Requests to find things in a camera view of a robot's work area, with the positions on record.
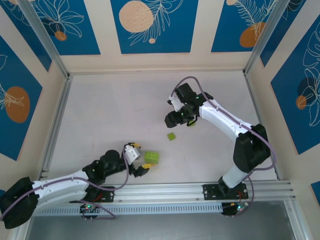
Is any large green lego brick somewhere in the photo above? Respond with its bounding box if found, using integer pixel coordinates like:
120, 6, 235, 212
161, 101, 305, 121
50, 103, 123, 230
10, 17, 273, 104
143, 150, 161, 166

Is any left controller board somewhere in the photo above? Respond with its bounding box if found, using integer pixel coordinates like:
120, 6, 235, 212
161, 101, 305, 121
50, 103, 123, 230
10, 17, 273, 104
79, 202, 102, 222

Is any controller board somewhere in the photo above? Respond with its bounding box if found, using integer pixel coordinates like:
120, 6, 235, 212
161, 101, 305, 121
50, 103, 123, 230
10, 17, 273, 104
220, 201, 250, 219
79, 202, 102, 222

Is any right controller board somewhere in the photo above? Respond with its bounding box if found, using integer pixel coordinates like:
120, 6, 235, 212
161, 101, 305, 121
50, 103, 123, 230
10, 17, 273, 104
220, 201, 250, 219

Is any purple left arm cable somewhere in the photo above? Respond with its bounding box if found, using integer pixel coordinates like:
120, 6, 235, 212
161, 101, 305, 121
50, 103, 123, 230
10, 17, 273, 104
0, 147, 131, 221

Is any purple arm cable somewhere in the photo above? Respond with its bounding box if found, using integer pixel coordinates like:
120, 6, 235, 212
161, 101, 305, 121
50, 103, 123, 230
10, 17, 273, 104
0, 147, 131, 221
174, 76, 278, 208

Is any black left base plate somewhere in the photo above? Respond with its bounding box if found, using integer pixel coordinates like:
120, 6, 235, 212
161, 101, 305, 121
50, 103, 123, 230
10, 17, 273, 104
83, 185, 115, 204

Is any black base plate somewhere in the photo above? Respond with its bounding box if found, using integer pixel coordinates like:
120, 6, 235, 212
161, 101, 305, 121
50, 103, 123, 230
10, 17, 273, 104
83, 185, 115, 204
202, 183, 248, 201

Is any aluminium mounting rail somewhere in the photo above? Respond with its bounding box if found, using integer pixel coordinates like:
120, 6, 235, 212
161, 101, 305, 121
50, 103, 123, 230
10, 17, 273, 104
34, 180, 298, 206

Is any grey slotted cable duct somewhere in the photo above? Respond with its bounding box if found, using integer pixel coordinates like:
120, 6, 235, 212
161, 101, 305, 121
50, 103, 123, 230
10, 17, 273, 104
32, 202, 224, 216

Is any aluminium table edge rail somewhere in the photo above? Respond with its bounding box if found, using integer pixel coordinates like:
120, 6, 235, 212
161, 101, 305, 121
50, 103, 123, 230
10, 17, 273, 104
243, 71, 281, 181
39, 74, 75, 176

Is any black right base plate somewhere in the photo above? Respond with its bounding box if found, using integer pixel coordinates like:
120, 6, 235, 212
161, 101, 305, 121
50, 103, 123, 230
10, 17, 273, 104
202, 183, 248, 201

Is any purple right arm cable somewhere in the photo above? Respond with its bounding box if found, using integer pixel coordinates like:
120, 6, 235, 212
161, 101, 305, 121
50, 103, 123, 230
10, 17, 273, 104
174, 76, 278, 208

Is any aluminium frame post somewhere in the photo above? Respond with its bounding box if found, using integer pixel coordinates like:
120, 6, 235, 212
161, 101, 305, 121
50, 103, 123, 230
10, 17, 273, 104
242, 0, 308, 76
17, 0, 71, 80

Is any aluminium frame bar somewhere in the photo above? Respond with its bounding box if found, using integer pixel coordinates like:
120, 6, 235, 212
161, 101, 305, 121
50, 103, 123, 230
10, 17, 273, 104
283, 201, 310, 240
8, 226, 32, 240

